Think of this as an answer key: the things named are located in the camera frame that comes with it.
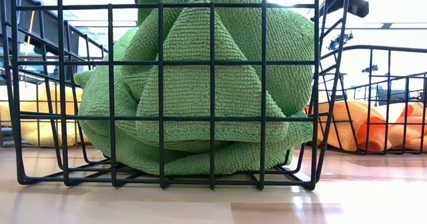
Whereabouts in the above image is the orange microfiber towel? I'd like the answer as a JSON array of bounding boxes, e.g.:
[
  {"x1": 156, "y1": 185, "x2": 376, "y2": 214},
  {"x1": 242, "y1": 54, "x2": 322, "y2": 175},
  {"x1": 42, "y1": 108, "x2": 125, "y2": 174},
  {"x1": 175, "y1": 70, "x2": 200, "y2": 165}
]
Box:
[
  {"x1": 305, "y1": 99, "x2": 394, "y2": 153},
  {"x1": 376, "y1": 101, "x2": 427, "y2": 152}
]

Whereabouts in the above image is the dark monitor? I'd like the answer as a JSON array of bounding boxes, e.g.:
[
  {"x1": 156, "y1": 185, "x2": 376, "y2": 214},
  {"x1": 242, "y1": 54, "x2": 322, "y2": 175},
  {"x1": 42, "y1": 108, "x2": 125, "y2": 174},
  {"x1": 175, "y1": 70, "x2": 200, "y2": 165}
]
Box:
[{"x1": 376, "y1": 85, "x2": 406, "y2": 102}]

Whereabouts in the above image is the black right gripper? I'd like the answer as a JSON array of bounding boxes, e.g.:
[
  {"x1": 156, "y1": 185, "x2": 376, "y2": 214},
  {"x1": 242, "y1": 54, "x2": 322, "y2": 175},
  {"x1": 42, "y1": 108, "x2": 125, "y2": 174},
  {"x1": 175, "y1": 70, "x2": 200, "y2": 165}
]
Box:
[{"x1": 346, "y1": 0, "x2": 390, "y2": 19}]

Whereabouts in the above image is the black wire basket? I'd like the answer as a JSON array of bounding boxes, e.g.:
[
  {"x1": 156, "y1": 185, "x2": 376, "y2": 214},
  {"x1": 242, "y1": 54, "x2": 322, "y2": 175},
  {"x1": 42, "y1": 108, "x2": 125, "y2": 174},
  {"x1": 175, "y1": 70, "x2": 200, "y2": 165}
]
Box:
[
  {"x1": 0, "y1": 17, "x2": 108, "y2": 149},
  {"x1": 0, "y1": 0, "x2": 350, "y2": 191},
  {"x1": 313, "y1": 45, "x2": 427, "y2": 155}
]

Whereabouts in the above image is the yellow microfiber towel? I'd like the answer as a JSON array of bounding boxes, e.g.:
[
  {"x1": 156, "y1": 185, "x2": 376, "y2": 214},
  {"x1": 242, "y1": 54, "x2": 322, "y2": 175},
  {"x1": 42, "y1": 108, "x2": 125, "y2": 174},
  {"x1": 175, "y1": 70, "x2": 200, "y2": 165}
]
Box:
[
  {"x1": 0, "y1": 82, "x2": 85, "y2": 118},
  {"x1": 18, "y1": 115, "x2": 91, "y2": 148}
]

